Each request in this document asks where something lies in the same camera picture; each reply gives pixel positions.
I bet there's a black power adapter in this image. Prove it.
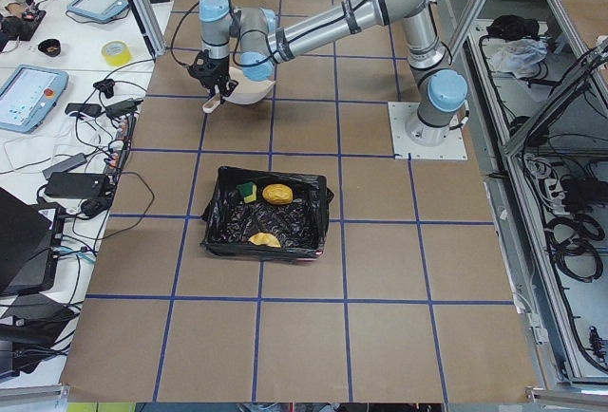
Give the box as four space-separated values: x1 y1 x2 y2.
45 172 110 198

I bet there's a black lined trash bin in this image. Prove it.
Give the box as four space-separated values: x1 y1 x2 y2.
201 166 333 260

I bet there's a black laptop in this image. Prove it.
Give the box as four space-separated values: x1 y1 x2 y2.
1 190 65 297

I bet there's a yellow tape roll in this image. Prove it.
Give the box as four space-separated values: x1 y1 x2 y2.
101 41 132 67

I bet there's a small black bowl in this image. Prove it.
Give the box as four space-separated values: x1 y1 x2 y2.
37 38 62 58

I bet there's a green yellow sponge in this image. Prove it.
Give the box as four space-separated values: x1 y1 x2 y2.
237 181 257 204

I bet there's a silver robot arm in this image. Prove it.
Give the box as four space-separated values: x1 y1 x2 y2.
187 0 468 146

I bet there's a white plastic dustpan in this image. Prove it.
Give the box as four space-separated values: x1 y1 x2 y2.
202 66 276 114

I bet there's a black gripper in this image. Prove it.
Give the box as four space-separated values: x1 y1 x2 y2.
187 49 238 97

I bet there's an upper teach pendant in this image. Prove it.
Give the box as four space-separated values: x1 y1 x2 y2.
66 0 129 24

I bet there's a teach pendant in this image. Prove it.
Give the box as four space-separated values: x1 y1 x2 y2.
1 65 68 133
66 0 129 24

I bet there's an aluminium frame post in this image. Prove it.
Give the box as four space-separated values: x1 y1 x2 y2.
127 0 166 60

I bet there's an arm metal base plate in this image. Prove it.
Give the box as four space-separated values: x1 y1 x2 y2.
388 102 467 161

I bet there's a lower teach pendant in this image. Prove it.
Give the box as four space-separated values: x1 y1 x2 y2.
1 65 68 133

